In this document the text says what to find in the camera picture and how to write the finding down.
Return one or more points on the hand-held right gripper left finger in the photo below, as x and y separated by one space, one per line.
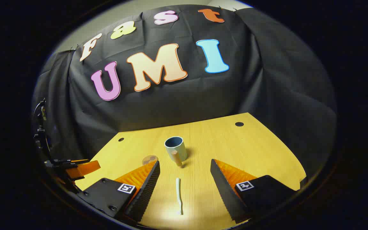
145 188

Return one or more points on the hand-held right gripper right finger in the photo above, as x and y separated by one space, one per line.
224 188

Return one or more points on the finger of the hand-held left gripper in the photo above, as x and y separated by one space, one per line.
86 168
62 164

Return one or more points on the round brown coaster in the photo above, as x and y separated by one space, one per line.
149 158

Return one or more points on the pale green toothbrush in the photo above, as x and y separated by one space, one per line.
178 188

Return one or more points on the wooden desktop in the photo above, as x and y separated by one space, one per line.
251 150

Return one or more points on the black backdrop cloth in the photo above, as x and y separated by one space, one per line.
187 102

